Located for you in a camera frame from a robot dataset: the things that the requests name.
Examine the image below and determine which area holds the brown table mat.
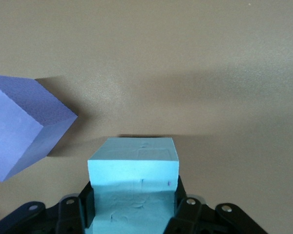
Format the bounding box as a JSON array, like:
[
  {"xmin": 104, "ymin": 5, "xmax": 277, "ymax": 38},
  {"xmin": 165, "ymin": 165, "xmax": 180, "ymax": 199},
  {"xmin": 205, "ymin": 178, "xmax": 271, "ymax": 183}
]
[{"xmin": 0, "ymin": 0, "xmax": 293, "ymax": 234}]

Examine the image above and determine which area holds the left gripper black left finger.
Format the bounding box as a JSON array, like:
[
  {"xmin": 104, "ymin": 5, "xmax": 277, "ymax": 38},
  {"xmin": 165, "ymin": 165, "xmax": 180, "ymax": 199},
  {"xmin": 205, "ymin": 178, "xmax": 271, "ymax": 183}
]
[{"xmin": 0, "ymin": 181, "xmax": 96, "ymax": 234}]

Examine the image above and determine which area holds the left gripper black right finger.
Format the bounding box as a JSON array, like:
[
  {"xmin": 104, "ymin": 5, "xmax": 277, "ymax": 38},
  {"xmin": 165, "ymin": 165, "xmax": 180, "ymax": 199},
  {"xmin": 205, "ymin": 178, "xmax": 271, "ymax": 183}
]
[{"xmin": 165, "ymin": 177, "xmax": 269, "ymax": 234}]

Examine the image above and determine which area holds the purple foam cube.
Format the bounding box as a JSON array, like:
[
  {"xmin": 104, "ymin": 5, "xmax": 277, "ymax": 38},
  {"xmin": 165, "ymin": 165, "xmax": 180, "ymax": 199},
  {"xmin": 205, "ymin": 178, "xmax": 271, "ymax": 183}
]
[{"xmin": 0, "ymin": 74, "xmax": 78, "ymax": 182}]

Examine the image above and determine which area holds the light blue foam cube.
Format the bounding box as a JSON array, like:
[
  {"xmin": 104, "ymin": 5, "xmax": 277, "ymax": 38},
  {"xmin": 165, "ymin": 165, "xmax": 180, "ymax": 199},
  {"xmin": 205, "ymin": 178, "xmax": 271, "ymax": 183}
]
[{"xmin": 87, "ymin": 137, "xmax": 181, "ymax": 234}]

